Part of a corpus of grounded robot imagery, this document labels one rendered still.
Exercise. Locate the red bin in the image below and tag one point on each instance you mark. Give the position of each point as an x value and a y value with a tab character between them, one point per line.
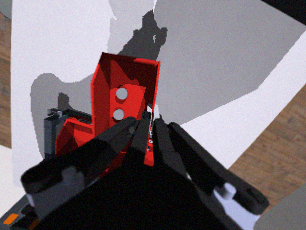
72	135
116	162
149	157
138	76

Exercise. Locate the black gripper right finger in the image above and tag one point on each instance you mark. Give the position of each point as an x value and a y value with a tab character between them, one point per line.
179	153

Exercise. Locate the grey steel disc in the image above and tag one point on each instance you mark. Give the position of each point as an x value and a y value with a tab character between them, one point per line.
122	93
119	114

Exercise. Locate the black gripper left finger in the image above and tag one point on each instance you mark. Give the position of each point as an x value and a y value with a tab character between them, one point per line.
51	183

